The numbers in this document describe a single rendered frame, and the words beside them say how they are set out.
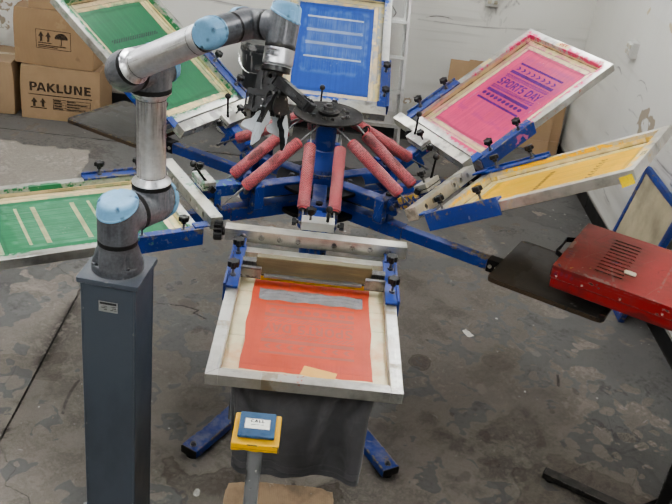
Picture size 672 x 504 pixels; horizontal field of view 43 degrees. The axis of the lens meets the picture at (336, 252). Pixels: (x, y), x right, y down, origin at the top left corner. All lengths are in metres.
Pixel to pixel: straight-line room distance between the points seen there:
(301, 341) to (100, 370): 0.63
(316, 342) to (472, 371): 1.80
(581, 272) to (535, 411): 1.28
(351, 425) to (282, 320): 0.42
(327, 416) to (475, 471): 1.28
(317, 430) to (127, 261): 0.80
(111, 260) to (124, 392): 0.46
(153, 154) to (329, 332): 0.82
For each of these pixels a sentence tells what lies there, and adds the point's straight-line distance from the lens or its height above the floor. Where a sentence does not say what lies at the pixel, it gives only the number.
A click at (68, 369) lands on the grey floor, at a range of 4.22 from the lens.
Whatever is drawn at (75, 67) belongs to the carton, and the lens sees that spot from 6.84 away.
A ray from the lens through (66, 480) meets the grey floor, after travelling 3.66.
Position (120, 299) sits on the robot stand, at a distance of 2.58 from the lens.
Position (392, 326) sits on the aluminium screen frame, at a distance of 2.84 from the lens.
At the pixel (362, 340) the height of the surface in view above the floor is 0.95.
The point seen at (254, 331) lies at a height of 0.96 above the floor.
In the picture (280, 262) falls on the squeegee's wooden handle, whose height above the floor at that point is 1.05.
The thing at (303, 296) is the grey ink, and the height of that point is 0.96.
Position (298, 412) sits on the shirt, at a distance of 2.72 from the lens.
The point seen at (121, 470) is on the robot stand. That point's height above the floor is 0.48.
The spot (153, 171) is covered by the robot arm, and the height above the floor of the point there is 1.49.
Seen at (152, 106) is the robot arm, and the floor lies 1.68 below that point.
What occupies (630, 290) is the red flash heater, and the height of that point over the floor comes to 1.10.
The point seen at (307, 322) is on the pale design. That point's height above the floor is 0.96.
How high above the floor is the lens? 2.53
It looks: 29 degrees down
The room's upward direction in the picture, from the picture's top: 8 degrees clockwise
